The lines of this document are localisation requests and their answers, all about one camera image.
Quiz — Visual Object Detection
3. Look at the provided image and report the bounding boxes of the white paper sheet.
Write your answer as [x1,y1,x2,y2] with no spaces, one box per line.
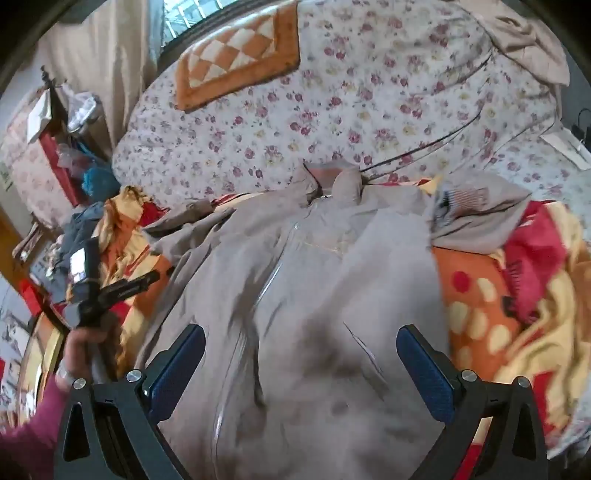
[540,131,591,169]

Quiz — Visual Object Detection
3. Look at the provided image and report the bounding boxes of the orange yellow printed blanket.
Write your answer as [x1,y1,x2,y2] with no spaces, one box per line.
[65,178,591,480]

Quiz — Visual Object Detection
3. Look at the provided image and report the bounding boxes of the blue plastic bag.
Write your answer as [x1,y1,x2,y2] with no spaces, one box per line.
[81,161,122,200]

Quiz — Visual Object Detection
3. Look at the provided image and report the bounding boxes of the blue grey garment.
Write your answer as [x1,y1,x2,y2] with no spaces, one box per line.
[59,200,110,271]

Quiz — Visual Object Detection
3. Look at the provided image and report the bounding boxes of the beige cloth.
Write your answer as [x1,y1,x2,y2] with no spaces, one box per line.
[475,0,571,86]

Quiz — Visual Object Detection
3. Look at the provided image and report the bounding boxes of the person's left forearm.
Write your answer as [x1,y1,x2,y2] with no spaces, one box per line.
[0,377,71,480]

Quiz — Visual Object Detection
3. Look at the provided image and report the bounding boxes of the window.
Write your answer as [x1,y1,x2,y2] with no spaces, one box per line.
[161,0,247,44]

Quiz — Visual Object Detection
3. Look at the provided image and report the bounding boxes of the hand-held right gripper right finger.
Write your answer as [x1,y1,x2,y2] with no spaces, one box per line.
[397,324,550,480]

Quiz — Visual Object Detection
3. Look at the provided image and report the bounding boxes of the black charger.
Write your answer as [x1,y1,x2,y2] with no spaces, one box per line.
[571,108,591,139]

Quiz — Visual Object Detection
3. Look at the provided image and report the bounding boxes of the silver foil bag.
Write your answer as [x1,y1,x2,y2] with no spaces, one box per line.
[67,91,101,136]

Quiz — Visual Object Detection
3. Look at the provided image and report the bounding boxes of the person's left hand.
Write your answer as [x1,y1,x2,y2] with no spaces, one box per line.
[54,314,122,385]

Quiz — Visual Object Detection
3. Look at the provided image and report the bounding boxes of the beige zip jacket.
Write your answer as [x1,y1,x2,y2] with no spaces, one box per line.
[134,161,532,480]

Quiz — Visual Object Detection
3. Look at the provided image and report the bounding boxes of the orange checkered plush blanket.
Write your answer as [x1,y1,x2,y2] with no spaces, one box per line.
[174,0,301,112]

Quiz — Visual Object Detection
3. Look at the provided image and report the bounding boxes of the red box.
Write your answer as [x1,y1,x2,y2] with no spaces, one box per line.
[39,124,88,206]

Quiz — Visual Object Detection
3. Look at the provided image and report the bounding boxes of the black cable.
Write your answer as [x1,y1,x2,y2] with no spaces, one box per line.
[360,48,495,178]

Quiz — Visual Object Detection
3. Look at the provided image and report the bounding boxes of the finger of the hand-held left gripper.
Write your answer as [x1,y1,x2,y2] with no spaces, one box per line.
[99,270,161,302]

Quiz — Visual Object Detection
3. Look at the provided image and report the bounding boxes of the floral quilt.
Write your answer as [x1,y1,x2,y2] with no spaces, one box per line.
[113,0,591,217]

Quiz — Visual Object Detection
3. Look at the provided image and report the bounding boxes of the beige curtain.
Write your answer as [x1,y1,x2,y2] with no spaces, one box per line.
[41,0,163,158]

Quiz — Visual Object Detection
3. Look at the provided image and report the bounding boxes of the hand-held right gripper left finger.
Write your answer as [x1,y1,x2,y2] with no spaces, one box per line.
[54,324,206,480]

